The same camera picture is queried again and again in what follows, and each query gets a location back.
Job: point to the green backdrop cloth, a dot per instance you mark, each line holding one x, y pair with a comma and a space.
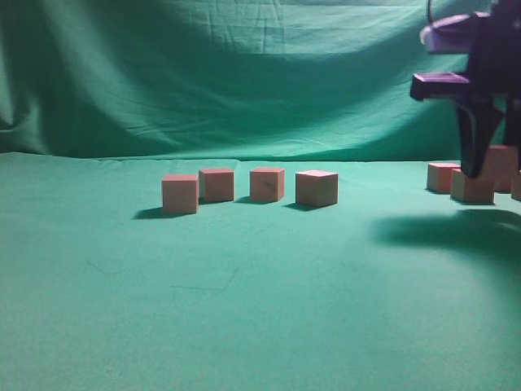
245, 80

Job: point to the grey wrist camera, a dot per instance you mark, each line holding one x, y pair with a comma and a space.
450, 35

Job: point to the pink wooden cube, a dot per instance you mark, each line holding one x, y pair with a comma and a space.
500, 163
471, 190
515, 191
439, 177
180, 193

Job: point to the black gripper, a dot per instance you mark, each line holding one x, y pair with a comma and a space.
492, 69

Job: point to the pink wooden cube placed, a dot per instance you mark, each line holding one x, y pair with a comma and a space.
317, 188
216, 185
267, 184

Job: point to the green table cloth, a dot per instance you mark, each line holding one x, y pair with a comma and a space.
392, 288

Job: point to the pink wooden cube rear column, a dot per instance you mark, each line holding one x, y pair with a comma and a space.
503, 185

